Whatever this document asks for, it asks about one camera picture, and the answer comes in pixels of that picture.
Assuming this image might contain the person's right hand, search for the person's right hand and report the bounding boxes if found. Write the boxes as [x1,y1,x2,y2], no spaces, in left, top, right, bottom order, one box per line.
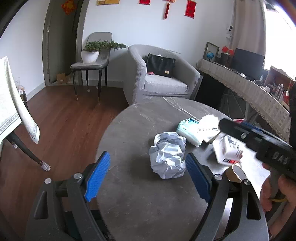
[259,163,296,237]

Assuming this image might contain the white crumpled tissue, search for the white crumpled tissue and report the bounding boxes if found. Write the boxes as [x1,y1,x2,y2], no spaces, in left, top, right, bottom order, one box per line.
[198,114,220,143]

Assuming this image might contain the white patterned tablecloth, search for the white patterned tablecloth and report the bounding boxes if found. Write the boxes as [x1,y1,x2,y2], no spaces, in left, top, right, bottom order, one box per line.
[0,57,40,144]

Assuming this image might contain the teal wet wipes pack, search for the teal wet wipes pack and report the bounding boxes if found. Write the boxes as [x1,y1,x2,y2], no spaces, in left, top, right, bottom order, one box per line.
[176,118,203,147]

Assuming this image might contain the black chair leg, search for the black chair leg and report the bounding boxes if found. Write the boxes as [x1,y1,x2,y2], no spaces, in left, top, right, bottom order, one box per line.
[6,131,51,172]

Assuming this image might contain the black handbag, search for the black handbag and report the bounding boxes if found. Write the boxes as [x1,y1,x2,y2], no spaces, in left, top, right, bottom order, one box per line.
[146,54,176,78]

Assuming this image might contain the cardboard box with clutter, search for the cardboard box with clutter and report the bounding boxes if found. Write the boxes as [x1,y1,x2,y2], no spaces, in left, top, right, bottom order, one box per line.
[263,66,295,102]

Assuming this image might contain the potted green plant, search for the potted green plant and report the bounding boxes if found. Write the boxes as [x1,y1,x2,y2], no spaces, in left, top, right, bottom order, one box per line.
[81,40,127,63]

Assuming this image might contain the framed globe picture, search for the framed globe picture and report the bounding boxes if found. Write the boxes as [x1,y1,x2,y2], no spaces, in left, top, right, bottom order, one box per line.
[203,42,219,62]

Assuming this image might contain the dark green door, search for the dark green door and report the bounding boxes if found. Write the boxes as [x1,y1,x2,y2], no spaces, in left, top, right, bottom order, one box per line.
[42,1,89,86]

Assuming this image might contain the red wall decorations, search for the red wall decorations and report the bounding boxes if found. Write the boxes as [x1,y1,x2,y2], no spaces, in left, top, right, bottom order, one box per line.
[61,0,198,20]

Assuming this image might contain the small cardboard box on floor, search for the small cardboard box on floor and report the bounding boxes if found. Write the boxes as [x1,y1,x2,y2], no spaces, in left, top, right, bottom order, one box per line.
[56,73,67,84]

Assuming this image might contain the SanDisk red white card package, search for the SanDisk red white card package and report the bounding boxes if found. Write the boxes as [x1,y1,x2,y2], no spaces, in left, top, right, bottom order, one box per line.
[212,133,244,166]

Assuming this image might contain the long cloth-covered side table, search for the long cloth-covered side table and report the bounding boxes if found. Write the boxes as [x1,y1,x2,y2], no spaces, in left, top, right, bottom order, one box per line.
[197,59,291,142]

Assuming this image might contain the black monitor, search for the black monitor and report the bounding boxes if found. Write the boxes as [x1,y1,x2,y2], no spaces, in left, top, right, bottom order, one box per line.
[231,48,265,79]

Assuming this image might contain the grey armchair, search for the grey armchair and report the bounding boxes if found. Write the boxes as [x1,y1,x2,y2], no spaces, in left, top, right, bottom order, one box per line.
[123,45,200,105]

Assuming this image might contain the grey dining chair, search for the grey dining chair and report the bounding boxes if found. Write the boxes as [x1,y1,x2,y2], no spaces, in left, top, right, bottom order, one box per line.
[70,32,113,103]

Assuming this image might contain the crumpled light blue paper ball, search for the crumpled light blue paper ball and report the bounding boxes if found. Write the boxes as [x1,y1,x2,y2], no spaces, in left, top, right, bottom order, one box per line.
[149,132,186,179]

